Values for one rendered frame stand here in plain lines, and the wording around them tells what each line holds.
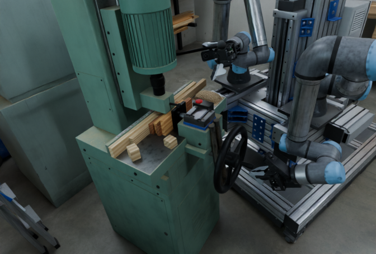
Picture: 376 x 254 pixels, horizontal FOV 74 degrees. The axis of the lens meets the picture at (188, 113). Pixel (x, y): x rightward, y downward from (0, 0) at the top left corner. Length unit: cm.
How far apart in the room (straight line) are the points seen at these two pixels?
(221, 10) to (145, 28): 58
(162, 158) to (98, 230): 111
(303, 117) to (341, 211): 118
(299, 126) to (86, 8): 88
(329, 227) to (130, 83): 152
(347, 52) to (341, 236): 133
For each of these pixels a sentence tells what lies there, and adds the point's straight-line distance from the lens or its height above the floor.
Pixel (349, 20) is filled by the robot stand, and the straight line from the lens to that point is 164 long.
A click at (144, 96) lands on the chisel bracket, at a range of 110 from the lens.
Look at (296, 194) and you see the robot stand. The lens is 178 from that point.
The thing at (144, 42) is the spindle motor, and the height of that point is 128.
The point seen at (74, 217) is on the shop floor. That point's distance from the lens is 211.
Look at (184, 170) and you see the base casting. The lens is 111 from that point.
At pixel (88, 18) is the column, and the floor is 136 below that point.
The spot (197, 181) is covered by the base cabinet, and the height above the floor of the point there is 59.
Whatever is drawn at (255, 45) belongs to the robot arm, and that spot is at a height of 111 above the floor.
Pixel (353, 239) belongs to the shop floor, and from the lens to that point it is 197.
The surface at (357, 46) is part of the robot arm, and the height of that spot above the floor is 128.
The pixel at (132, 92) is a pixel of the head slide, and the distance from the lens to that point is 109.
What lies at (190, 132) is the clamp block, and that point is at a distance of 100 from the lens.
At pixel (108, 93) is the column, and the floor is 105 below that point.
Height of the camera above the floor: 155
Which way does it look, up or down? 33 degrees down
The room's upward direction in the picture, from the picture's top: 5 degrees counter-clockwise
